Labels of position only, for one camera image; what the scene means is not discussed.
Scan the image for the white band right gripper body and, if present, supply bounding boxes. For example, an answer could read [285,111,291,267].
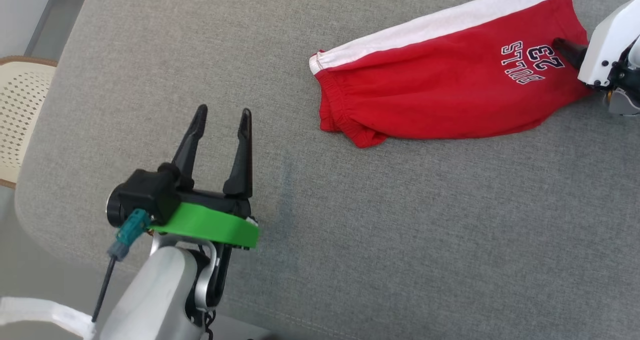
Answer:
[578,0,640,88]

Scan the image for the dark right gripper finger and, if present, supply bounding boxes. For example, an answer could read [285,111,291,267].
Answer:
[552,37,590,71]

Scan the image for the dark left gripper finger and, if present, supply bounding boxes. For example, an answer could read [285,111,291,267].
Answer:
[171,104,209,191]
[223,108,254,200]

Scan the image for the green band left gripper body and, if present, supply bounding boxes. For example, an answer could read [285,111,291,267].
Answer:
[148,190,260,251]

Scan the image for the red shorts with white stripe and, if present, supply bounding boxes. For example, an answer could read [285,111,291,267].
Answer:
[308,0,597,149]

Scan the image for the cream perforated laundry basket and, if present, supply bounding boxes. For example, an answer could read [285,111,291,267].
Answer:
[0,55,59,190]

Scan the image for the black left cable teal plug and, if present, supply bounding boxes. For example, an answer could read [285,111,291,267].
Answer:
[91,209,151,324]

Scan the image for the white velcro strap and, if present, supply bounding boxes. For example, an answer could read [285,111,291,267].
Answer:
[0,296,97,340]

